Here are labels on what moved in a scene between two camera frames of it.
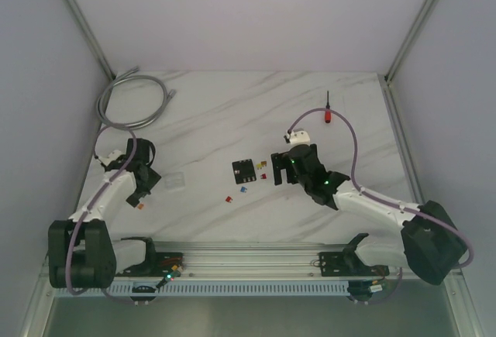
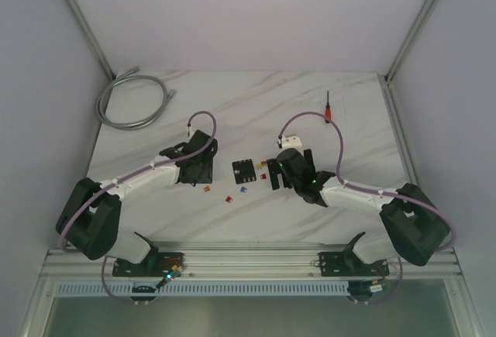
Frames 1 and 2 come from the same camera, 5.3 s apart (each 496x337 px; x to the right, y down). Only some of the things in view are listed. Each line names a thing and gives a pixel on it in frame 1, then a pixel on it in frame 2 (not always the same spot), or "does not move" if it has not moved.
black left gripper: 145,183 to 204,172
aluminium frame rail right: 401,139 does not move
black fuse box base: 243,171 does not move
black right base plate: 339,264 does not move
